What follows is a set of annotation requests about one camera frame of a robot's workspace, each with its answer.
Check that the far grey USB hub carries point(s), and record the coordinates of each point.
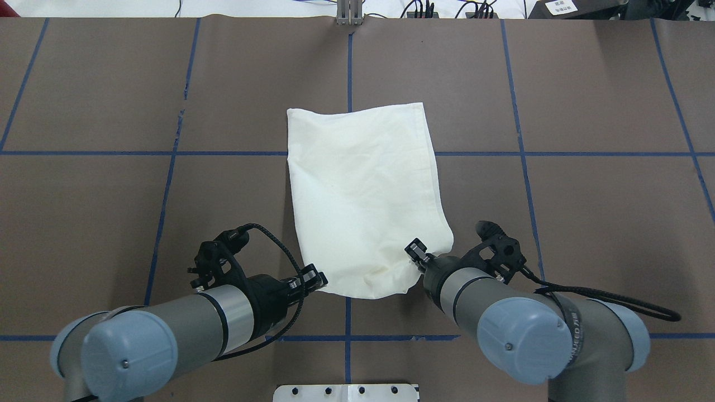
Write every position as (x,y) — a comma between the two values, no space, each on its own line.
(419,10)

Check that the cream long-sleeve cat shirt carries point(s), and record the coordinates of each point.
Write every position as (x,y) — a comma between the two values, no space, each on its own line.
(364,185)

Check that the black box white label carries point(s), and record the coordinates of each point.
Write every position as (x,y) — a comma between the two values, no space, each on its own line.
(577,10)

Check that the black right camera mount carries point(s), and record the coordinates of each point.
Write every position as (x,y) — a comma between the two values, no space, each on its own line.
(498,255)

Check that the grey usb hub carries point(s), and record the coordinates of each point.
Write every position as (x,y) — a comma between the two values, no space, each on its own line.
(482,10)
(419,10)

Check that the near grey USB hub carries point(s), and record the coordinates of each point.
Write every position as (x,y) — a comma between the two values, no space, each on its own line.
(482,10)

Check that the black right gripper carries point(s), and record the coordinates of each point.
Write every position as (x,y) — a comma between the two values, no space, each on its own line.
(433,276)

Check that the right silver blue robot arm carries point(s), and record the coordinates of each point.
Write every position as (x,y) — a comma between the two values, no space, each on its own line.
(582,349)

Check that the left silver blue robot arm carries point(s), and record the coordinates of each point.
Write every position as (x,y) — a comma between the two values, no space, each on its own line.
(134,351)

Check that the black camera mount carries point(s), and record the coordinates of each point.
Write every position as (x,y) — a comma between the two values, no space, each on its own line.
(215,263)
(498,255)

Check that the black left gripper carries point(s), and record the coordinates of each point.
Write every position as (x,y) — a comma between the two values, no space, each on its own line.
(267,290)

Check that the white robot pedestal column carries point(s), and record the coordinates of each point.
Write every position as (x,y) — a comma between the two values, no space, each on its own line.
(348,392)

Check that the aluminium frame post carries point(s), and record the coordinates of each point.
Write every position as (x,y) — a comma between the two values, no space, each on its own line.
(349,12)

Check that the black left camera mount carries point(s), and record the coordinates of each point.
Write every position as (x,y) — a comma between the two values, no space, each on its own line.
(215,263)

